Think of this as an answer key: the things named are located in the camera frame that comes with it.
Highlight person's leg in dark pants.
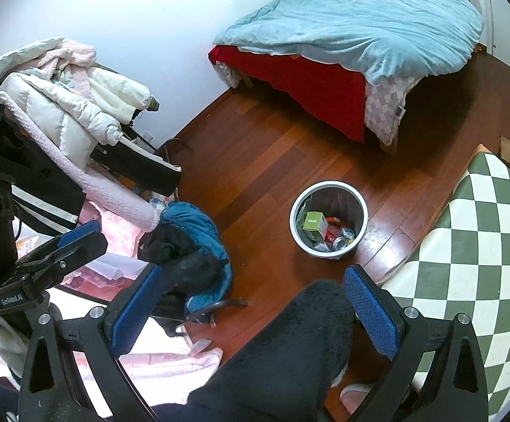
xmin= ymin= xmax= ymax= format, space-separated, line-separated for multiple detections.
xmin=149 ymin=279 xmax=354 ymax=422

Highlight blue jacket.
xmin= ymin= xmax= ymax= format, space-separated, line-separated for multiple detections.
xmin=162 ymin=202 xmax=231 ymax=313

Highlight green white box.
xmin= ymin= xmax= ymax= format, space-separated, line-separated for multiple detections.
xmin=301 ymin=212 xmax=326 ymax=236

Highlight white puffer jacket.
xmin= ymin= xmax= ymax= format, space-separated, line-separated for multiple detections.
xmin=0 ymin=37 xmax=154 ymax=159

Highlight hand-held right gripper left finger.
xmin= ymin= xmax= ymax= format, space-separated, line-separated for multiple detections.
xmin=17 ymin=262 xmax=172 ymax=422

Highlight pile of jackets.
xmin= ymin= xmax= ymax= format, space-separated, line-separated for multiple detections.
xmin=0 ymin=39 xmax=163 ymax=231

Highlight black pants with white stripes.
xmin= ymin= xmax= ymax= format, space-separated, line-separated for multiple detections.
xmin=0 ymin=99 xmax=86 ymax=236

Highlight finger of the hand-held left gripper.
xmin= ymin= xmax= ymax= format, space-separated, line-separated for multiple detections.
xmin=57 ymin=221 xmax=102 ymax=247
xmin=15 ymin=231 xmax=108 ymax=288

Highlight white trash bin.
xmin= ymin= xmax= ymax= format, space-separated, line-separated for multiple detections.
xmin=290 ymin=182 xmax=367 ymax=258

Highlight black garment with white stripe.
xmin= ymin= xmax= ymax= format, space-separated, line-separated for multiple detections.
xmin=90 ymin=136 xmax=183 ymax=196

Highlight pink printed cloth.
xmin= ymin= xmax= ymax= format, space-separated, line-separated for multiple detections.
xmin=61 ymin=198 xmax=225 ymax=379

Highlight pale slipper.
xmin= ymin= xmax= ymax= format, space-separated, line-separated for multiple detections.
xmin=338 ymin=382 xmax=376 ymax=414

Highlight white door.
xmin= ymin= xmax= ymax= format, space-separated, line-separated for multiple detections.
xmin=484 ymin=0 xmax=504 ymax=53

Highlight bed with blue duvet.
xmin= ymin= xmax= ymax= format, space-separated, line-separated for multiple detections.
xmin=208 ymin=0 xmax=489 ymax=154

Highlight checkered bed sheet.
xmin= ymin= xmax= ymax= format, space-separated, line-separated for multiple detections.
xmin=217 ymin=62 xmax=423 ymax=146

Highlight black cloth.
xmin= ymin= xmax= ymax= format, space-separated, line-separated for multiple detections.
xmin=138 ymin=222 xmax=229 ymax=304

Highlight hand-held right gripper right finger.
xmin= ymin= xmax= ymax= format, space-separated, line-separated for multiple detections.
xmin=343 ymin=264 xmax=489 ymax=422

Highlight green white checkered mat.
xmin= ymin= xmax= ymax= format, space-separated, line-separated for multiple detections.
xmin=380 ymin=154 xmax=510 ymax=420

